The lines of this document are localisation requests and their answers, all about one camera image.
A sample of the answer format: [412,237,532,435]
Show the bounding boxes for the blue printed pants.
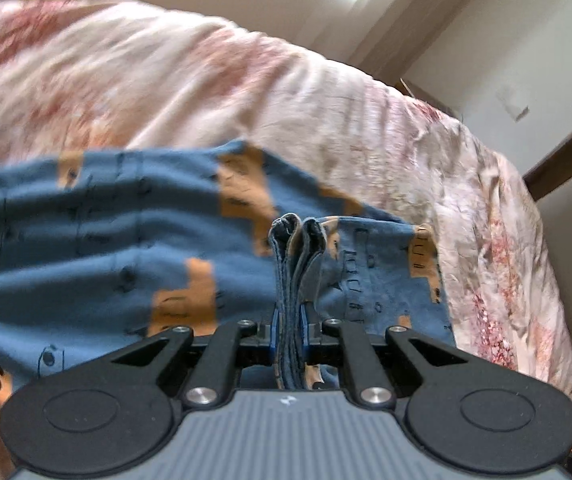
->
[0,140,458,428]

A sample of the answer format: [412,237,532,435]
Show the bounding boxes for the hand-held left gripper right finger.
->
[301,310,469,409]

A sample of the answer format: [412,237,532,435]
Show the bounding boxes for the floral pink blanket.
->
[0,0,572,480]

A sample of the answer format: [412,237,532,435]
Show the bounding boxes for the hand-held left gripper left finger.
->
[108,310,281,407]

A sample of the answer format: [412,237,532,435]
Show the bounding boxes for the white wall switch plate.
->
[498,85,531,122]

